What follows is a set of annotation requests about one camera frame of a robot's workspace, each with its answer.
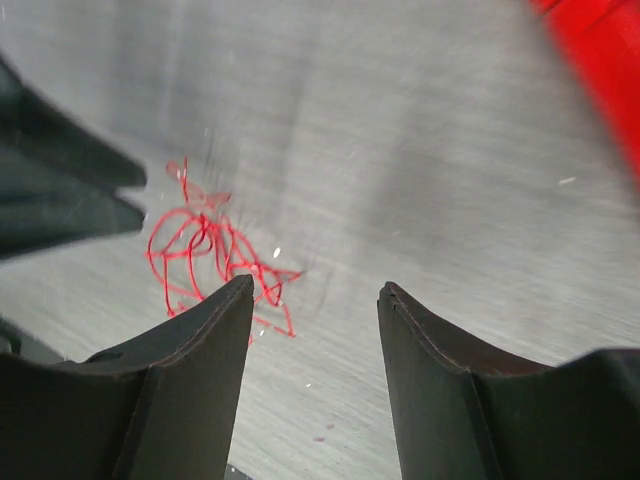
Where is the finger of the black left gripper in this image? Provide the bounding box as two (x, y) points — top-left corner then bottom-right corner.
(1, 164), (145, 258)
(1, 59), (147, 188)

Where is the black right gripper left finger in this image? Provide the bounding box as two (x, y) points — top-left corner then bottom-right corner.
(1, 275), (254, 479)

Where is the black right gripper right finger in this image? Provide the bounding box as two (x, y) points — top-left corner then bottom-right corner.
(377, 282), (639, 480)

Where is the wire bundle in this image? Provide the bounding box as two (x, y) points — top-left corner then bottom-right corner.
(144, 157), (306, 346)

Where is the red compartment tray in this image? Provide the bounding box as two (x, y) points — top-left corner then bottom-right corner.
(530, 0), (639, 180)

